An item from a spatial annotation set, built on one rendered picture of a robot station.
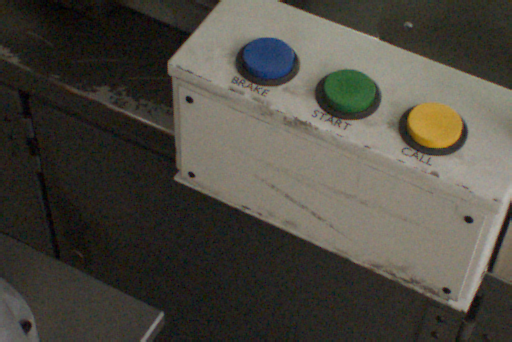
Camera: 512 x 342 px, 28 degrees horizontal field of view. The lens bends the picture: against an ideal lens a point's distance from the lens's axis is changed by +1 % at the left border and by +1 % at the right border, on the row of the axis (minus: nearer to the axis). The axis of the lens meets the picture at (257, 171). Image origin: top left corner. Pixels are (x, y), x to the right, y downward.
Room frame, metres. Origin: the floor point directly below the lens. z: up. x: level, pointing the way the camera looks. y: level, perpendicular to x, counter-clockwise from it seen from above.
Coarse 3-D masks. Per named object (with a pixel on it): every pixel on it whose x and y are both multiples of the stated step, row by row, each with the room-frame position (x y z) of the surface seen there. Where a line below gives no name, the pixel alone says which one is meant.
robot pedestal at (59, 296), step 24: (0, 240) 0.51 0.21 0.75; (0, 264) 0.48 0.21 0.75; (24, 264) 0.48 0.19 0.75; (48, 264) 0.48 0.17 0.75; (24, 288) 0.46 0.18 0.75; (48, 288) 0.46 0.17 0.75; (72, 288) 0.46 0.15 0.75; (96, 288) 0.46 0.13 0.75; (48, 312) 0.44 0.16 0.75; (72, 312) 0.44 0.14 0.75; (96, 312) 0.44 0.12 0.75; (120, 312) 0.44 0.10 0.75; (144, 312) 0.44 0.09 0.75; (48, 336) 0.42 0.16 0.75; (72, 336) 0.42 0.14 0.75; (96, 336) 0.42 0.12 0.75; (120, 336) 0.42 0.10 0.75; (144, 336) 0.42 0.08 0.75
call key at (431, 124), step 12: (420, 108) 0.53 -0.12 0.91; (432, 108) 0.53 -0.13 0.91; (444, 108) 0.53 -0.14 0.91; (408, 120) 0.52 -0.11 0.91; (420, 120) 0.52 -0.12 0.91; (432, 120) 0.52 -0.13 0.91; (444, 120) 0.52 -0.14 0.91; (456, 120) 0.52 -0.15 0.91; (408, 132) 0.51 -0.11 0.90; (420, 132) 0.51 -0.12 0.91; (432, 132) 0.51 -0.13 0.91; (444, 132) 0.51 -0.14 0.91; (456, 132) 0.51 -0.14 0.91; (420, 144) 0.50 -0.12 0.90; (432, 144) 0.50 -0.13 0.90; (444, 144) 0.50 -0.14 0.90
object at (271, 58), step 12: (252, 48) 0.59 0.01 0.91; (264, 48) 0.59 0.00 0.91; (276, 48) 0.59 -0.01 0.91; (288, 48) 0.59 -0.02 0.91; (252, 60) 0.58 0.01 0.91; (264, 60) 0.58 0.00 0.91; (276, 60) 0.58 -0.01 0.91; (288, 60) 0.58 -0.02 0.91; (252, 72) 0.57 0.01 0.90; (264, 72) 0.56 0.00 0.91; (276, 72) 0.56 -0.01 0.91; (288, 72) 0.57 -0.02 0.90
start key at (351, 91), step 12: (336, 72) 0.57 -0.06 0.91; (348, 72) 0.57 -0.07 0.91; (360, 72) 0.57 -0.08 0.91; (324, 84) 0.55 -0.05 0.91; (336, 84) 0.55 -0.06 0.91; (348, 84) 0.55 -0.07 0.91; (360, 84) 0.56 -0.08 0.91; (372, 84) 0.56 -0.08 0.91; (324, 96) 0.55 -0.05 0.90; (336, 96) 0.54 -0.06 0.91; (348, 96) 0.54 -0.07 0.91; (360, 96) 0.54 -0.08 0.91; (372, 96) 0.54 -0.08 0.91; (336, 108) 0.53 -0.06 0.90; (348, 108) 0.53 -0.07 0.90; (360, 108) 0.53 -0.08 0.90
